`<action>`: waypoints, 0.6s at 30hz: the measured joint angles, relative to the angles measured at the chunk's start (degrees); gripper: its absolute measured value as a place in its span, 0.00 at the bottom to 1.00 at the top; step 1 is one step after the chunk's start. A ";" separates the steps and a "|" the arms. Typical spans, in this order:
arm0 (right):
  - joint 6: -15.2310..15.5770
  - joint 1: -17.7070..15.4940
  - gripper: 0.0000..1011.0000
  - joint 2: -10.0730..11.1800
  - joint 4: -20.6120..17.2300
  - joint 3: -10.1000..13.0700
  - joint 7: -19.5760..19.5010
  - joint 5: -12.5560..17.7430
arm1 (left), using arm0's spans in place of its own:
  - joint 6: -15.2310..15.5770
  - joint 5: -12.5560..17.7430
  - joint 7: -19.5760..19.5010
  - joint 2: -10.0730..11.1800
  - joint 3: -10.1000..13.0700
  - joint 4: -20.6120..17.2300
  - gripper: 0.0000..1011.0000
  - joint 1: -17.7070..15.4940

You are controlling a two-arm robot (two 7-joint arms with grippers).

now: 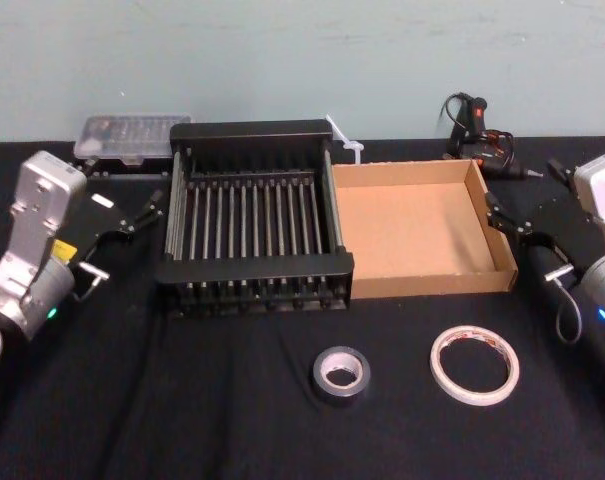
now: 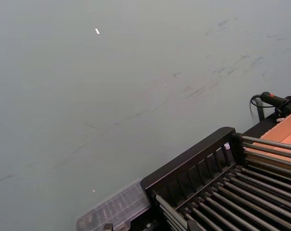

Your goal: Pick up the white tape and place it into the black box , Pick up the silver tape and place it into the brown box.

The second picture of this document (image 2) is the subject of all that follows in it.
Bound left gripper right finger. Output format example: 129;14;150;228
187;219;199;231

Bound shallow brown cardboard tray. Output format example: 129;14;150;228
252;109;291;169

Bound clear plastic case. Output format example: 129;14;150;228
76;180;152;231

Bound black rack with steel bars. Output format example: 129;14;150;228
140;127;291;231

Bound black corded tool red switch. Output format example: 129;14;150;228
250;91;291;121

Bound plain pale wall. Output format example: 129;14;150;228
0;0;291;231

